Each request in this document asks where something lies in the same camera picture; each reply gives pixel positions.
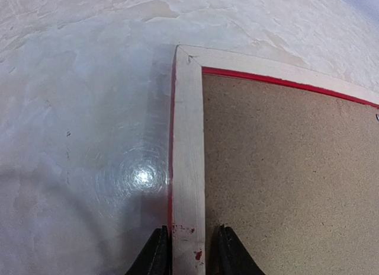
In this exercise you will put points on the red wooden picture frame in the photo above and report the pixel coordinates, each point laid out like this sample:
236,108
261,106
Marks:
186,169

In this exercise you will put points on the brown backing board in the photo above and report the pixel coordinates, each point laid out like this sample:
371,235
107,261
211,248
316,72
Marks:
294,173

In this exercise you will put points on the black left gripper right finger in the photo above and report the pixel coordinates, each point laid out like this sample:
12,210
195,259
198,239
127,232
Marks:
234,257

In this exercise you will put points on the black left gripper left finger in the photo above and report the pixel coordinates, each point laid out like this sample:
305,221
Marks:
153,259

